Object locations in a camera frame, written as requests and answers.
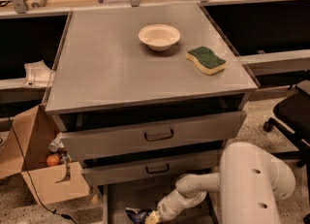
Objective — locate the blue chip bag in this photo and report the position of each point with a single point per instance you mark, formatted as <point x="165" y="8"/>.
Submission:
<point x="138" y="216"/>

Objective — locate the white gripper with vent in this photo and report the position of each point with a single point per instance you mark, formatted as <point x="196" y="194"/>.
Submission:
<point x="166" y="208"/>

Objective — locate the white curved plastic piece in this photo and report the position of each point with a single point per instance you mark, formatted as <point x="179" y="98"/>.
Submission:
<point x="38" y="74"/>

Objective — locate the black office chair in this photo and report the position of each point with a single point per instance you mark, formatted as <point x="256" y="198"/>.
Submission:
<point x="292" y="119"/>

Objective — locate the white bowl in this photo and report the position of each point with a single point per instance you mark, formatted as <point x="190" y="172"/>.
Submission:
<point x="159" y="37"/>

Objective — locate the yellow green sponge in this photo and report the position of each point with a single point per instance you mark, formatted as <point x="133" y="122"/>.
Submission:
<point x="206" y="60"/>

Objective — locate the cardboard box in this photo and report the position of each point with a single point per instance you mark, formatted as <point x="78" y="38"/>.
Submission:
<point x="25" y="152"/>

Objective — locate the orange fruit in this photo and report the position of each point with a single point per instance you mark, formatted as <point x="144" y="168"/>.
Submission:
<point x="53" y="160"/>

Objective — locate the crumpled can in box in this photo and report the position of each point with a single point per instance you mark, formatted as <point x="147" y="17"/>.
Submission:
<point x="56" y="146"/>

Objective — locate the bottom grey drawer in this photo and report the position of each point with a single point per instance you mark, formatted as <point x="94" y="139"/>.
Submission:
<point x="146" y="193"/>

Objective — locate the top grey drawer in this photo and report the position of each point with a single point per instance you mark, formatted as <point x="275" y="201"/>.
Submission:
<point x="197" y="124"/>

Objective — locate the middle grey drawer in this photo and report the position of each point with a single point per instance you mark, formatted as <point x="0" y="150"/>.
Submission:
<point x="147" y="164"/>

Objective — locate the grey drawer cabinet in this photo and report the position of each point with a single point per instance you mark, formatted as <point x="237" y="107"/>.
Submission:
<point x="103" y="64"/>

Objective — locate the grey drawer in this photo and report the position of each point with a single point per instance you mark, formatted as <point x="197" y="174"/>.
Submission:
<point x="147" y="164"/>
<point x="197" y="124"/>
<point x="146" y="193"/>

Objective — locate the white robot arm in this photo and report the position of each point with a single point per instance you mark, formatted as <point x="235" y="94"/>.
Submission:
<point x="249" y="181"/>

